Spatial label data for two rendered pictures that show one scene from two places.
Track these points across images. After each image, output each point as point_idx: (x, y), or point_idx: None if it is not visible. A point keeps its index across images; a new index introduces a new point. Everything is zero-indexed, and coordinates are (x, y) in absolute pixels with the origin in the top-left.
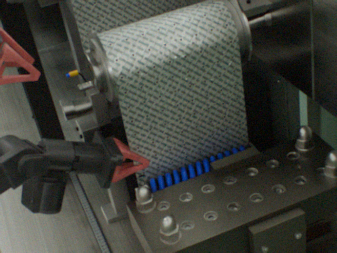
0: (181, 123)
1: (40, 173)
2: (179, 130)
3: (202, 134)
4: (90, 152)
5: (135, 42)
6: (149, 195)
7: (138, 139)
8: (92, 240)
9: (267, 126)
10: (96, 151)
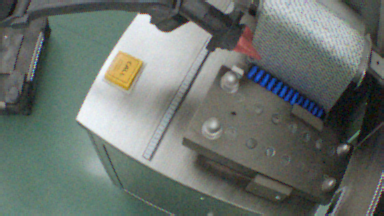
0: (296, 67)
1: (160, 18)
2: (292, 68)
3: (306, 83)
4: (215, 25)
5: (292, 11)
6: (233, 84)
7: (260, 45)
8: (202, 42)
9: (352, 106)
10: (221, 27)
